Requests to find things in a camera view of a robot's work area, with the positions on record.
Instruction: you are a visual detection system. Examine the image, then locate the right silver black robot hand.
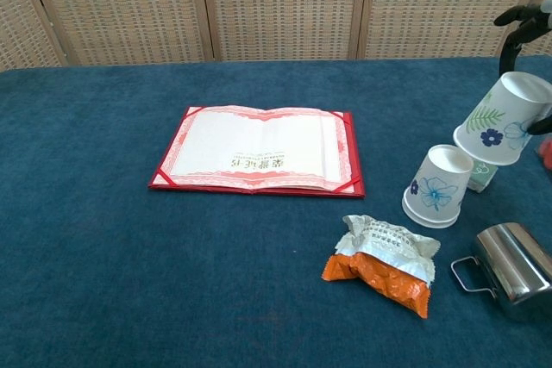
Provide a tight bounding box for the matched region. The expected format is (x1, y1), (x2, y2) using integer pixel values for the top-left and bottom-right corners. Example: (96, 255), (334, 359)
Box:
(493, 3), (552, 136)

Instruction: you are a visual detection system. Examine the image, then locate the clear box of red caps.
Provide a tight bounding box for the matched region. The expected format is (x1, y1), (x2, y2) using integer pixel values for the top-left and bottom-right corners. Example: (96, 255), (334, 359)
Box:
(534, 134), (552, 170)

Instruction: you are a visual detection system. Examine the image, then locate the small green card box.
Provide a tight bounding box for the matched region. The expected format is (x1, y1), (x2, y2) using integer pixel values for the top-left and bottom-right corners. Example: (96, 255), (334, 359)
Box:
(467, 156), (499, 193)

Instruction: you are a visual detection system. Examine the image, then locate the woven bamboo folding screen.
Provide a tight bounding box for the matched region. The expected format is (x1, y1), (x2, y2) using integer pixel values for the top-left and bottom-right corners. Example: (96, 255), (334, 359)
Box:
(0, 0), (552, 72)

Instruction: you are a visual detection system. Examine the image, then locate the stainless steel pitcher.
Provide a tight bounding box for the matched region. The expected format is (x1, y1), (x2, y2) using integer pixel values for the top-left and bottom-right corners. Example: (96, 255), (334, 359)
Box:
(450, 221), (552, 323)

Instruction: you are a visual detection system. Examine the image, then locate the orange white snack packet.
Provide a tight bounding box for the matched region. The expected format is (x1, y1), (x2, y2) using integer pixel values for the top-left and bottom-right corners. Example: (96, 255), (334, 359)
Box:
(321, 214), (442, 320)

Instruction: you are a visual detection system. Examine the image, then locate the red certificate folder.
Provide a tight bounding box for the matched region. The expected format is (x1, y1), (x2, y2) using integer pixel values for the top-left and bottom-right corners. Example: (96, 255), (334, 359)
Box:
(147, 104), (367, 199)

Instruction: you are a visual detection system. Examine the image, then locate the dark blue table mat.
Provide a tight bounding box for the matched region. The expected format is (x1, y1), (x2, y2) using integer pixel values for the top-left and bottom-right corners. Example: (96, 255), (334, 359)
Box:
(0, 55), (552, 368)

